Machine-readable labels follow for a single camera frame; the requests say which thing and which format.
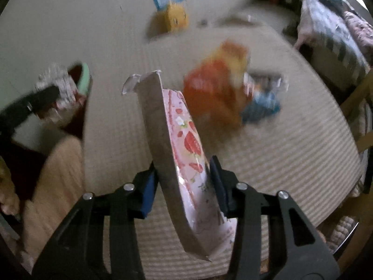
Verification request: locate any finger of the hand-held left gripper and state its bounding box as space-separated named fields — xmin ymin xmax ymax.
xmin=12 ymin=85 xmax=61 ymax=118

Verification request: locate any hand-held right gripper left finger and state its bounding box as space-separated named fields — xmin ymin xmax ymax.
xmin=32 ymin=162 xmax=159 ymax=280

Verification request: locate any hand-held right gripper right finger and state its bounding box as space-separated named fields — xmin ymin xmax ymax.
xmin=209 ymin=155 xmax=340 ymax=280

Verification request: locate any pink strawberry print box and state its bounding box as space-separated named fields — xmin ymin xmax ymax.
xmin=122 ymin=70 xmax=238 ymax=262

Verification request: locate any red bin with green rim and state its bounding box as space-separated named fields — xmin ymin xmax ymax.
xmin=58 ymin=62 xmax=94 ymax=137

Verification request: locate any blue silver wrapper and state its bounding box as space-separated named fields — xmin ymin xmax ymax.
xmin=242 ymin=71 xmax=289 ymax=124

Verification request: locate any person's left hand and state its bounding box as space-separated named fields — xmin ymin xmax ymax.
xmin=0 ymin=181 xmax=20 ymax=217

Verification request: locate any orange yellow snack packet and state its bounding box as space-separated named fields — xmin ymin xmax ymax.
xmin=183 ymin=58 xmax=248 ymax=126

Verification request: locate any yellow duck potty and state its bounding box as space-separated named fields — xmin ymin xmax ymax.
xmin=149 ymin=1 xmax=190 ymax=37

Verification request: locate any pink quilt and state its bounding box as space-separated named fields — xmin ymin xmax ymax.
xmin=293 ymin=0 xmax=321 ymax=50

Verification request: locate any pink floral blanket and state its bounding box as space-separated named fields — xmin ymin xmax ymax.
xmin=342 ymin=10 xmax=373 ymax=56

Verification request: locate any wooden chair frame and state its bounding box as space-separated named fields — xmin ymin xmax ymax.
xmin=339 ymin=70 xmax=373 ymax=152

